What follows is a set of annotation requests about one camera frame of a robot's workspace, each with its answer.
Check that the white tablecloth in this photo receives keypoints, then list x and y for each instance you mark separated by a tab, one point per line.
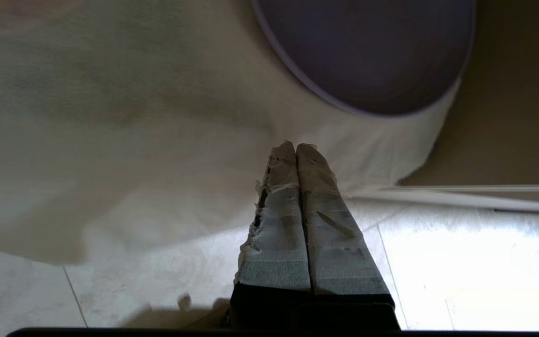
157	117

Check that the purple plate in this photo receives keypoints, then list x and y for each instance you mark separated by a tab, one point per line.
372	51

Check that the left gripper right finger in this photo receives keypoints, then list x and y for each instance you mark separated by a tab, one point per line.
339	248

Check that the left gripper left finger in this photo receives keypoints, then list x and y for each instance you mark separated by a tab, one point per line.
279	243

